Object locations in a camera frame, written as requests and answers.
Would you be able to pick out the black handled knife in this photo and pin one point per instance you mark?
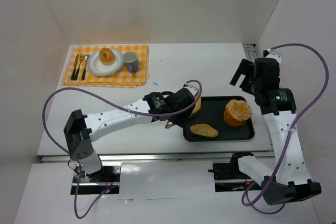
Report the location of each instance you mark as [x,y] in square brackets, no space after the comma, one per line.
[74,67]

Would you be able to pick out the tall sugared pastry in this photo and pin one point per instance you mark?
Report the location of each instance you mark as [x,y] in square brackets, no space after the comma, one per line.
[237,112]

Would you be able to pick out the metal tongs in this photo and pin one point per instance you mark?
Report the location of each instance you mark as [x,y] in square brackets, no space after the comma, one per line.
[168,125]

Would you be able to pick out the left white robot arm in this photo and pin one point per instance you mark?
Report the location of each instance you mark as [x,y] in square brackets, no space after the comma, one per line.
[81,130]

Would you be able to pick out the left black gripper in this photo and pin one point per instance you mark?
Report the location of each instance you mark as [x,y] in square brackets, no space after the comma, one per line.
[187,102]

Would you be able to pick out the flat triangular bread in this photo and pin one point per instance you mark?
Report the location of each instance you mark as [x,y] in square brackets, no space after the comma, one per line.
[197,107]

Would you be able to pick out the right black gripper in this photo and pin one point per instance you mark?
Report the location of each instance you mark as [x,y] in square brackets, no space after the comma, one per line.
[247,76]

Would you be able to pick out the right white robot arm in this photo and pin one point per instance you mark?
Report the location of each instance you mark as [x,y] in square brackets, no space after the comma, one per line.
[290,180]

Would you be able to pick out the white plate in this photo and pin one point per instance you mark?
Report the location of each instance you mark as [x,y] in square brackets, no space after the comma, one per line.
[98,69]

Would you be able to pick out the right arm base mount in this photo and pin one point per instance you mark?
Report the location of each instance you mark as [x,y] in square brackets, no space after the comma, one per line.
[227,176]

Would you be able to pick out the purple mug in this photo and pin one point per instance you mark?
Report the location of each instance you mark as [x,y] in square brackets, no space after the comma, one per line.
[131,61]

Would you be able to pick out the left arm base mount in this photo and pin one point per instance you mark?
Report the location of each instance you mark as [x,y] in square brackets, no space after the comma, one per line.
[108,182]

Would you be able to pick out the ring donut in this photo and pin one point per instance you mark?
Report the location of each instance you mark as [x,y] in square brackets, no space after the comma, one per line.
[106,56]

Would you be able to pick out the aluminium front rail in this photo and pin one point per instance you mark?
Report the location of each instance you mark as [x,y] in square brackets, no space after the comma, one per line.
[158,157]

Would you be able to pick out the black handled spoon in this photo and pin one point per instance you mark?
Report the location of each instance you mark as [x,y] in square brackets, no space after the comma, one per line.
[85,67]

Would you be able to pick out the yellow checkered cloth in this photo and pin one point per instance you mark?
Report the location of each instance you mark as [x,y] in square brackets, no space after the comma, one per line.
[121,78]

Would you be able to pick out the aluminium corner rail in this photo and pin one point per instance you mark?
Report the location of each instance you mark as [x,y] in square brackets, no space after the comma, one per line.
[250,52]

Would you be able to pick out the black handled fork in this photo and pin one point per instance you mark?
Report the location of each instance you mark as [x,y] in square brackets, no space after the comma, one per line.
[81,59]

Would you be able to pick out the oval flat bread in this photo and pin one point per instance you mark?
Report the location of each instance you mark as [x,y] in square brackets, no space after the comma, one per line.
[203,130]

